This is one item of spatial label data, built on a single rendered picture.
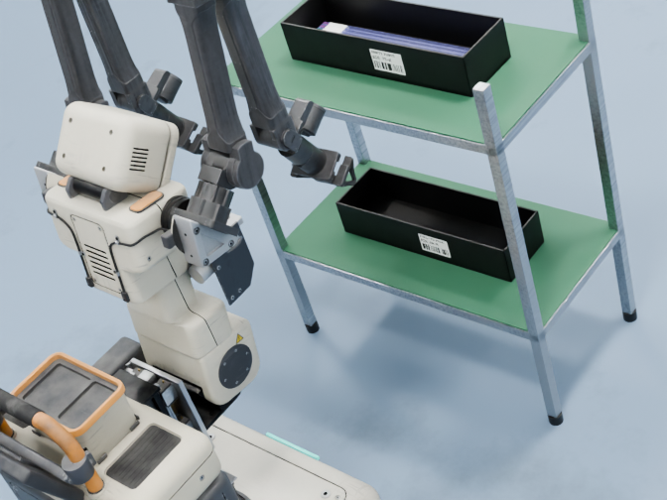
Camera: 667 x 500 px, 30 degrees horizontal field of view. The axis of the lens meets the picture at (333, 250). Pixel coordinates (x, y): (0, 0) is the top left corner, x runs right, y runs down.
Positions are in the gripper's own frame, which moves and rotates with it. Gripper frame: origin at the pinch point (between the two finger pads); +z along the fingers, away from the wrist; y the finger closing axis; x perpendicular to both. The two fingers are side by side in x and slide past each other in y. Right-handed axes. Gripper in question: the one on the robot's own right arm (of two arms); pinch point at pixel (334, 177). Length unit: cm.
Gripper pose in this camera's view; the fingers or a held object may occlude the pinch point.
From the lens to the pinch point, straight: 270.8
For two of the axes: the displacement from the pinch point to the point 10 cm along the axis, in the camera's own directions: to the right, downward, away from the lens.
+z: 4.9, 3.0, 8.2
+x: -3.3, 9.3, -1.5
